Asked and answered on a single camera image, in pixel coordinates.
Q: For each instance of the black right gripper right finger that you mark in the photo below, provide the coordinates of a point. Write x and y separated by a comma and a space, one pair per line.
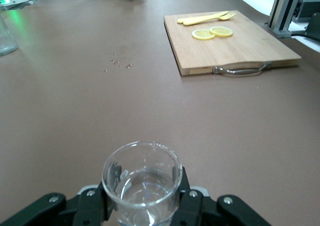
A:
200, 211

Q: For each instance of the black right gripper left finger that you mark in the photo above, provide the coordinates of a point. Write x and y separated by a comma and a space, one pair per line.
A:
75, 211

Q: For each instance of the small clear glass beaker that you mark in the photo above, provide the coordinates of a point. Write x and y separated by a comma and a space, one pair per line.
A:
142, 186

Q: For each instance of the brown table mat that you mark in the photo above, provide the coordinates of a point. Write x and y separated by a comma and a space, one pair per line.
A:
75, 110

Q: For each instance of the wooden cutting board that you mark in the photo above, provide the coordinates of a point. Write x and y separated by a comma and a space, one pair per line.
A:
237, 53

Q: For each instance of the lemon slice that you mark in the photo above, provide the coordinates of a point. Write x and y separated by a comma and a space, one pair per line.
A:
222, 31
202, 34

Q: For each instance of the green sleeved glass bottle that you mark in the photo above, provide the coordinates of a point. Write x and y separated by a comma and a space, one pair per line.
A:
7, 40

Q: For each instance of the yellow plastic fork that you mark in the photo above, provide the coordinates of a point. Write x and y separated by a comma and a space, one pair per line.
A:
202, 20

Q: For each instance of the yellow plastic knife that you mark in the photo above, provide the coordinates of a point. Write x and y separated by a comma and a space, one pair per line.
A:
192, 19

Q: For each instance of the black equipment box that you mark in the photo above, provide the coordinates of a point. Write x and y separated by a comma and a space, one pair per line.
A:
313, 25

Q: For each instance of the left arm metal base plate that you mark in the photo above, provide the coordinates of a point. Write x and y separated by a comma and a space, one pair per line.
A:
27, 2

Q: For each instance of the aluminium frame post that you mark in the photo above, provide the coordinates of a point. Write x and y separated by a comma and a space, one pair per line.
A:
282, 10

